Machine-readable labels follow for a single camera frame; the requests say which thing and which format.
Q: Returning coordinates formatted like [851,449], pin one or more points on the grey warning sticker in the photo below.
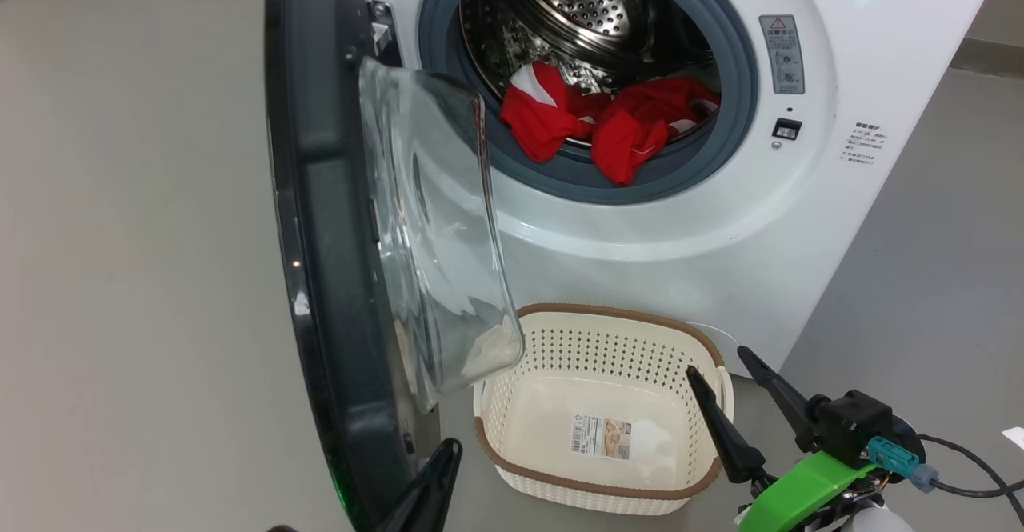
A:
[782,52]

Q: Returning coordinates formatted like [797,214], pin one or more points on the metal door hinge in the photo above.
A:
[382,36]

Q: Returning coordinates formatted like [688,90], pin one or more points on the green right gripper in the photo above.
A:
[792,492]

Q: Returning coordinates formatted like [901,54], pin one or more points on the red and white garment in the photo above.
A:
[624,132]

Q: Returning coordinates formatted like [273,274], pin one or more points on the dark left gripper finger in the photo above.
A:
[432,484]

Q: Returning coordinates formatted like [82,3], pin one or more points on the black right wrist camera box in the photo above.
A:
[852,424]

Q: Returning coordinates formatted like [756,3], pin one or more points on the cream perforated basket brown rim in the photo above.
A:
[544,420]

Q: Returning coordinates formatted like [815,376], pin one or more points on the white paper scrap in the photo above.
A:
[1014,438]

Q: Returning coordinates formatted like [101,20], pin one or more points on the black round glass washer door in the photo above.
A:
[336,196]

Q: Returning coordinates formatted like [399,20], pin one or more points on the printed product label sticker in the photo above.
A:
[600,438]

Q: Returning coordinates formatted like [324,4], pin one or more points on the black door latch socket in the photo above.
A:
[787,129]

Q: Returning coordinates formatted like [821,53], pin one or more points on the printed text label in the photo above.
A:
[864,142]

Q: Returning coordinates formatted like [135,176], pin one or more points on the white front-load washing machine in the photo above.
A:
[640,260]

